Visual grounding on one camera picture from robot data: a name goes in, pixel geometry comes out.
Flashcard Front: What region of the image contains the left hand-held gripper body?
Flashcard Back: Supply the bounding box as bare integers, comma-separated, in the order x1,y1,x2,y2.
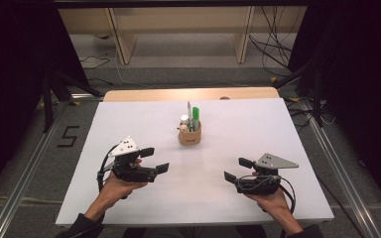
107,135,159,184

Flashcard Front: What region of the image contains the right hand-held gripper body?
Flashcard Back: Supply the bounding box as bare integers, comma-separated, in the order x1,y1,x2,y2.
233,152,301,196

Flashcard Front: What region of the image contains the person's left hand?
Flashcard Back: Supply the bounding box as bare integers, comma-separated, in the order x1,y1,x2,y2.
102,158,149,208

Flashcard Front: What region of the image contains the person's right hand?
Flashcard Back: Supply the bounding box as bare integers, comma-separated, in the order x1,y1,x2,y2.
243,188,292,216

